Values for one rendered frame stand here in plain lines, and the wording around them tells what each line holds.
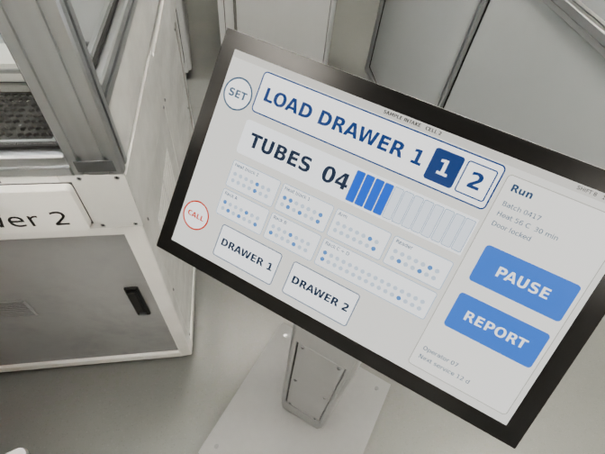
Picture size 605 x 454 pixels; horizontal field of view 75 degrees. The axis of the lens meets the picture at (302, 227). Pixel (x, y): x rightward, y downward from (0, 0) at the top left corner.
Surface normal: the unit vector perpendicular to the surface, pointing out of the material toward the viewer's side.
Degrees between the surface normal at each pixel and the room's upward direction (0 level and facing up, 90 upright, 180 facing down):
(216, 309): 0
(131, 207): 90
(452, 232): 50
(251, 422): 3
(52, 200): 90
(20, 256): 90
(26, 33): 90
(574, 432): 0
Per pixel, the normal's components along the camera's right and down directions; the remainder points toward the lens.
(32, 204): 0.12, 0.79
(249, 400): 0.00, -0.64
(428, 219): -0.32, 0.12
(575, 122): -0.99, 0.06
